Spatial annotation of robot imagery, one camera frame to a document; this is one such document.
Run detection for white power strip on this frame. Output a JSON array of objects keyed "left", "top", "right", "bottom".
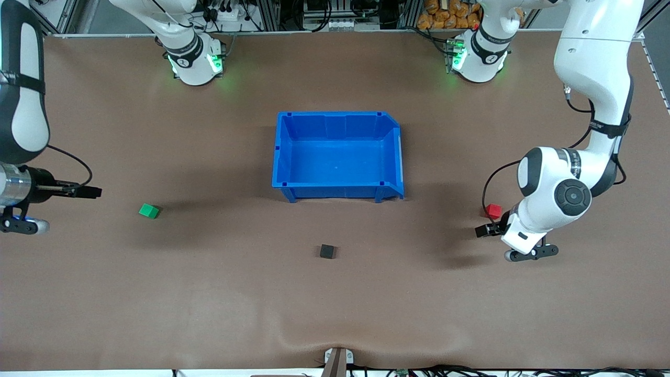
[{"left": 202, "top": 4, "right": 247, "bottom": 24}]

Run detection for orange snack bags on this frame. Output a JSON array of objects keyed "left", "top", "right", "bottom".
[{"left": 417, "top": 0, "right": 482, "bottom": 30}]

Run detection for metal table clamp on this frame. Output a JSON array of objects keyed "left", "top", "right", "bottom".
[{"left": 323, "top": 347, "right": 354, "bottom": 377}]

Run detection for aluminium frame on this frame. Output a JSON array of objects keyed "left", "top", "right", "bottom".
[{"left": 31, "top": 0, "right": 670, "bottom": 40}]

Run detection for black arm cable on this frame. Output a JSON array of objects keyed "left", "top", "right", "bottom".
[
  {"left": 482, "top": 84, "right": 629, "bottom": 213},
  {"left": 47, "top": 145, "right": 93, "bottom": 189}
]

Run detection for blue plastic storage bin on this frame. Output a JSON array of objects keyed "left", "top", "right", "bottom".
[{"left": 272, "top": 110, "right": 405, "bottom": 204}]

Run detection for brown table mat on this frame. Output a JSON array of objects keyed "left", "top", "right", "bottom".
[{"left": 0, "top": 29, "right": 670, "bottom": 373}]

